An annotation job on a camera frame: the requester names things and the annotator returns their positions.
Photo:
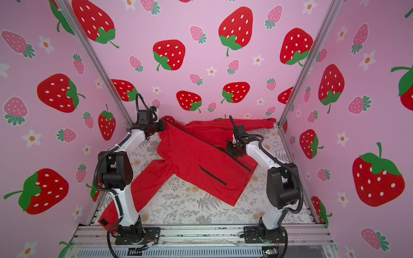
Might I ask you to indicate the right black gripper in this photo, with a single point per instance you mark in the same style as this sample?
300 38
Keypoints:
232 150

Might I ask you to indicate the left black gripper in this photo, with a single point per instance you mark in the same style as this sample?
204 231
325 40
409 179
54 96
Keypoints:
160 122

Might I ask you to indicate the red zip-up jacket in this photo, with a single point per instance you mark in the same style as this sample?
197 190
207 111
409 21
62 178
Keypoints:
195 152

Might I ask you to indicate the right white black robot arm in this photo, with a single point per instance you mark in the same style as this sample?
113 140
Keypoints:
283 188

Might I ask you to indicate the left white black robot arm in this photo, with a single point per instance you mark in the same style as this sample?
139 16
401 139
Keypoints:
114 174

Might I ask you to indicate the floral patterned table mat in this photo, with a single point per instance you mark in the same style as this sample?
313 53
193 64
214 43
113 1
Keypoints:
179 202

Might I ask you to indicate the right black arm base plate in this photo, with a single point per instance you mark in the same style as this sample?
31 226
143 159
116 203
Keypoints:
261 235

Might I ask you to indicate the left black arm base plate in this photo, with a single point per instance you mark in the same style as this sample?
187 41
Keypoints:
130 236

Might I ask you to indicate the aluminium front rail frame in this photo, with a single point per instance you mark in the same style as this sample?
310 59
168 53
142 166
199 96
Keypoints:
207 241

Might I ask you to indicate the left aluminium corner post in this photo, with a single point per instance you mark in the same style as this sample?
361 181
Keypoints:
84 41

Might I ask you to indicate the aluminium corner post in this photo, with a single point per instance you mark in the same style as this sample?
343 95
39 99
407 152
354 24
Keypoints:
84 41
332 13

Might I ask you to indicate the right aluminium corner post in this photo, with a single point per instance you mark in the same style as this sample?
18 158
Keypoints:
332 13

